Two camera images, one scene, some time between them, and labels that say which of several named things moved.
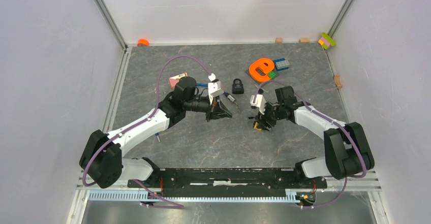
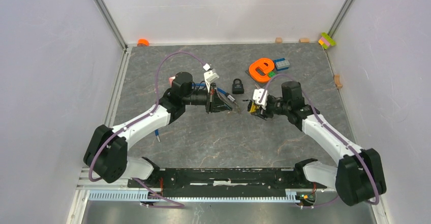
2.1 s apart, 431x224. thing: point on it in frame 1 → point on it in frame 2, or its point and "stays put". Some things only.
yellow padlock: x=255 y=126 → x=249 y=106
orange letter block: x=259 y=63 stays put
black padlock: x=238 y=89 stays put
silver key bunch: x=238 y=106 stays put
